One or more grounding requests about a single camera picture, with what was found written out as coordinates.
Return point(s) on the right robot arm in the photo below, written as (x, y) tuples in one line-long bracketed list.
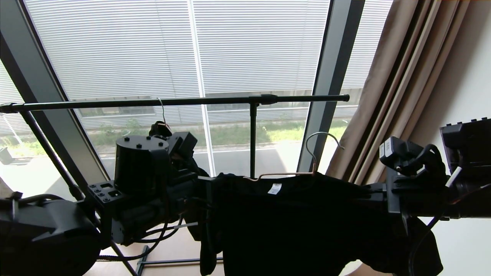
[(468, 145)]

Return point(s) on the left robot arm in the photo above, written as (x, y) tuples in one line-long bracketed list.
[(142, 165)]

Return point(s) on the black clothes rack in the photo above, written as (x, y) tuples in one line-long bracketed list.
[(115, 103)]

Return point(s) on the brown curtain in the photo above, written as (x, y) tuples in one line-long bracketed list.
[(402, 76)]

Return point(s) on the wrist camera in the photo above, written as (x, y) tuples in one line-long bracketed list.
[(399, 153), (186, 143)]

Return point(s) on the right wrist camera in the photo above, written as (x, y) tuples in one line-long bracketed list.
[(399, 153)]

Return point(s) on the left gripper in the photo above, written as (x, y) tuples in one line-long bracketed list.
[(161, 214)]

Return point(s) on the black garment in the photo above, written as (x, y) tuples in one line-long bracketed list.
[(307, 230)]

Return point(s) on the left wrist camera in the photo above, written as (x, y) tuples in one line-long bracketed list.
[(186, 143)]

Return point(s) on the window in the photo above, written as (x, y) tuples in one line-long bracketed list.
[(249, 46)]

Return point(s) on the pink clothes hanger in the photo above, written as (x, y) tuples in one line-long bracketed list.
[(164, 117), (284, 175)]

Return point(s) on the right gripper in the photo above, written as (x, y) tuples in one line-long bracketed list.
[(422, 201)]

